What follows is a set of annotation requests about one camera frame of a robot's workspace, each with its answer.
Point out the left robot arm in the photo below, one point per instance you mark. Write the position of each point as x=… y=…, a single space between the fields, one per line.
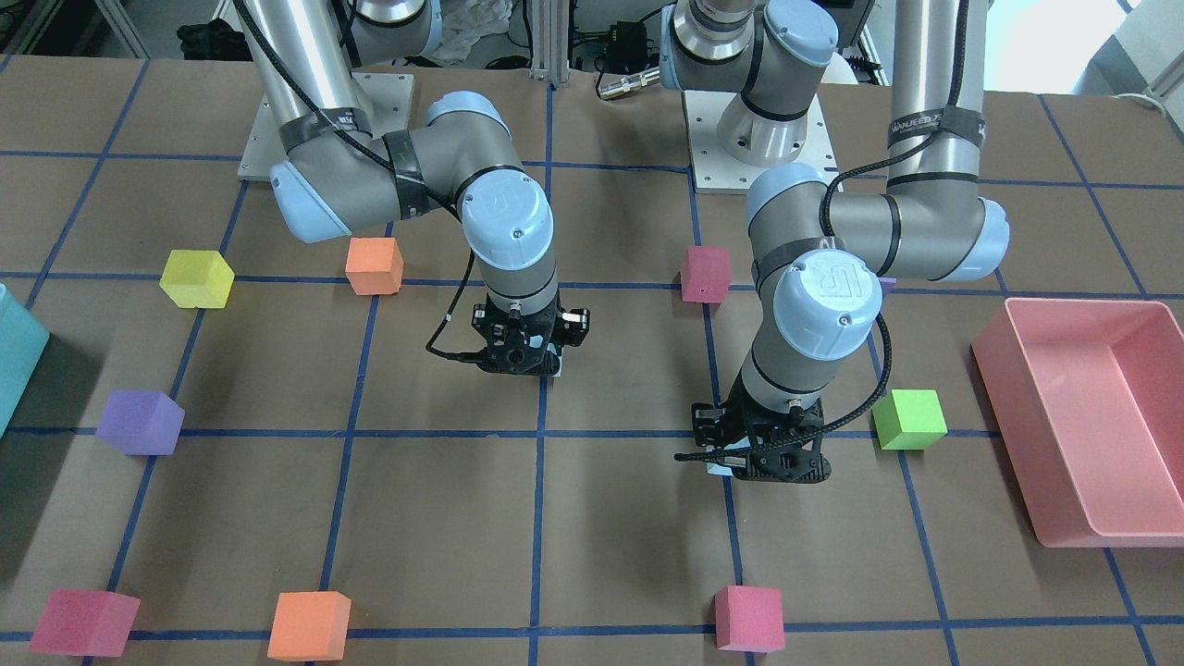
x=822 y=354

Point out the green foam block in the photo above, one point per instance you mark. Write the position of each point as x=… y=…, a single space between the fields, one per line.
x=909 y=419

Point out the purple foam block near tray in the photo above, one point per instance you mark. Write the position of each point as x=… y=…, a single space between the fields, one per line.
x=141 y=422

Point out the orange foam block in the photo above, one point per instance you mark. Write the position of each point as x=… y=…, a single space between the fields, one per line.
x=374 y=266
x=310 y=626

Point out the pink foam block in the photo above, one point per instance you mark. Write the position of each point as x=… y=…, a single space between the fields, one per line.
x=705 y=275
x=85 y=623
x=749 y=619

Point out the pink plastic tray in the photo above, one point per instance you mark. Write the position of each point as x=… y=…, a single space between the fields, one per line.
x=1088 y=395

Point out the turquoise plastic tray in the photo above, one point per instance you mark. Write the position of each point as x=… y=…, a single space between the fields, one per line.
x=23 y=339

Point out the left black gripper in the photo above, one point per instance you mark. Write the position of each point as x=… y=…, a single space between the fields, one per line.
x=707 y=425

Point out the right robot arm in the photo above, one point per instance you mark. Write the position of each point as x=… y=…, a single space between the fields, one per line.
x=340 y=174

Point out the yellow foam block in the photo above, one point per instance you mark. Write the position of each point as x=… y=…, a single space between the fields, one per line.
x=197 y=279

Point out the light blue block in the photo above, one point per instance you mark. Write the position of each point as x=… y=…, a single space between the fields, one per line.
x=555 y=359
x=727 y=465

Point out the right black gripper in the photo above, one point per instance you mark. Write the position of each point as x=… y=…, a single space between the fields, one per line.
x=574 y=327

